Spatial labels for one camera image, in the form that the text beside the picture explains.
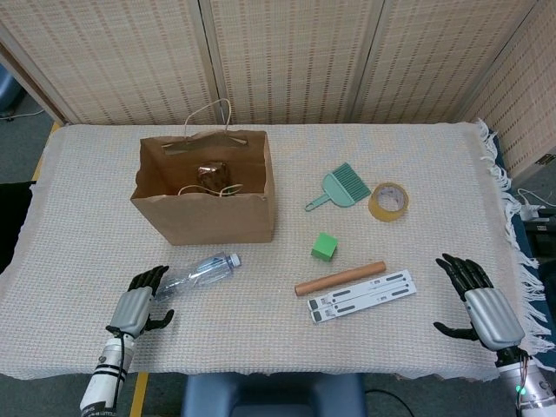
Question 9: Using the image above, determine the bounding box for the teal mini hand brush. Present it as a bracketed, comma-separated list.
[304, 162, 373, 213]

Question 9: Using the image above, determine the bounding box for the clear plastic water bottle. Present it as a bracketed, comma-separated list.
[154, 252, 242, 304]

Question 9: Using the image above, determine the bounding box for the yellow packing tape roll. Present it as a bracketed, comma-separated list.
[367, 182, 410, 223]

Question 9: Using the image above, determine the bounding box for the woven folding screen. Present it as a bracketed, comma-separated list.
[0, 0, 556, 179]

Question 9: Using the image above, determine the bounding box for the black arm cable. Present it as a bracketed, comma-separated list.
[109, 325, 129, 417]

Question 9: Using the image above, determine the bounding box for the silver foil snack packet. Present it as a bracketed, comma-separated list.
[195, 161, 230, 195]

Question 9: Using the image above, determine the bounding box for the black box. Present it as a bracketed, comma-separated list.
[523, 216, 556, 264]

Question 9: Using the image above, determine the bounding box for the white power strip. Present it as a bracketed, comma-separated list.
[516, 189, 551, 222]

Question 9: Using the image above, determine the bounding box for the beige woven tablecloth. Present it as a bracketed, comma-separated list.
[0, 117, 549, 383]

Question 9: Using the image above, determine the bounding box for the brown paper bag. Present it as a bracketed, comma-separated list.
[129, 98, 278, 248]

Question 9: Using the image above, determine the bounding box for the green foam cube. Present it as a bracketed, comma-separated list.
[310, 231, 339, 263]

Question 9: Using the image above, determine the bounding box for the white folding laptop stand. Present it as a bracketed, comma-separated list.
[307, 268, 418, 324]

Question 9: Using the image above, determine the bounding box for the wooden rolling pin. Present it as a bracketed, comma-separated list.
[294, 260, 387, 297]

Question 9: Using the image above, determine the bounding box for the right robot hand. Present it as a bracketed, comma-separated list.
[433, 253, 526, 351]

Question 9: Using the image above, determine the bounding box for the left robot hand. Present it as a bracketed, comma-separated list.
[106, 264, 175, 339]

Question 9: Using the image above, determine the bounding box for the blue padded seat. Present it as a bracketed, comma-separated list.
[180, 372, 367, 417]

